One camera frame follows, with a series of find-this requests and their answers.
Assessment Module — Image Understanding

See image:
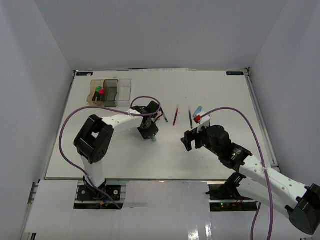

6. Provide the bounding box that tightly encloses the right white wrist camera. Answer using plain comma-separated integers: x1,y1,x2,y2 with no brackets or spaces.
193,110,211,133

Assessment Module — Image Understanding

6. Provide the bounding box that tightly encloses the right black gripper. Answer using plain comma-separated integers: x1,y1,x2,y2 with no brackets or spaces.
181,124,222,157

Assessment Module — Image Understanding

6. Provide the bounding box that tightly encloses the right blue table label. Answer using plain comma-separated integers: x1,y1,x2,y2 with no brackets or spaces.
226,71,244,76

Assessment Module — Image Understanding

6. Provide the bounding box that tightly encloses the pink cap black highlighter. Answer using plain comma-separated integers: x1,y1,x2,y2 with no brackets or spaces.
97,88,105,102

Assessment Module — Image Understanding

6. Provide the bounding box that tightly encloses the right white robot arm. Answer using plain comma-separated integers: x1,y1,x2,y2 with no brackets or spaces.
181,125,320,235

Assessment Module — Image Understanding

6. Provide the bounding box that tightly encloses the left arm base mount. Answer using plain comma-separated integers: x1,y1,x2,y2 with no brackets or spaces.
73,182,125,210

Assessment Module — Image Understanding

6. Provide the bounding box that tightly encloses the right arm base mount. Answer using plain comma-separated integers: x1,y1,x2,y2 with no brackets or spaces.
205,172,258,212

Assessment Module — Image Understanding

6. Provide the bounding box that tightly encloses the black pen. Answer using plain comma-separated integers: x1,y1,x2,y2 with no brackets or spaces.
188,106,193,129

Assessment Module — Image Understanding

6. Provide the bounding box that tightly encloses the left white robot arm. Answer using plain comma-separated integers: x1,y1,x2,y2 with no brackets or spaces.
73,101,160,200

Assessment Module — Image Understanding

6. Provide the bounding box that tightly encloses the red pen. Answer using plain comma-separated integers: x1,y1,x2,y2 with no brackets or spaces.
172,104,180,126

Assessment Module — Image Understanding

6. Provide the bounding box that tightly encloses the mint green correction tape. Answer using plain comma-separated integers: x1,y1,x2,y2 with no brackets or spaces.
150,135,157,142

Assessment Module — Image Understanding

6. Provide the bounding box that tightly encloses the blue table label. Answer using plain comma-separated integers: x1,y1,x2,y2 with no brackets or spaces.
76,71,93,77
226,71,244,76

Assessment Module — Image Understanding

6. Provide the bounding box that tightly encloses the green pen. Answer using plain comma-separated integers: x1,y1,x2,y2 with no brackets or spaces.
162,112,169,123

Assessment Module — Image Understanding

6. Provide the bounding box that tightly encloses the clear transparent container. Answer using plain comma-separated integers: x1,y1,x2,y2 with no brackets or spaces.
115,79,132,108

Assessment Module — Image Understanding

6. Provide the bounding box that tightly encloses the left blue table label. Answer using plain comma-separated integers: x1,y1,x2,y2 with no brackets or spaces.
76,71,93,77

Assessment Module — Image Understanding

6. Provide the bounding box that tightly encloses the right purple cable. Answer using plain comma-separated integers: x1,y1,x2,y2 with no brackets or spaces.
197,107,275,240

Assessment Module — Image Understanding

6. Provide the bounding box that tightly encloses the amber transparent container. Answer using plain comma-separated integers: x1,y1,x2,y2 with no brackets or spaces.
86,79,106,107

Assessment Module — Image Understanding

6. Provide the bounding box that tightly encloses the green cap black highlighter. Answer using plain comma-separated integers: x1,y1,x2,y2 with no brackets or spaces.
92,86,100,102

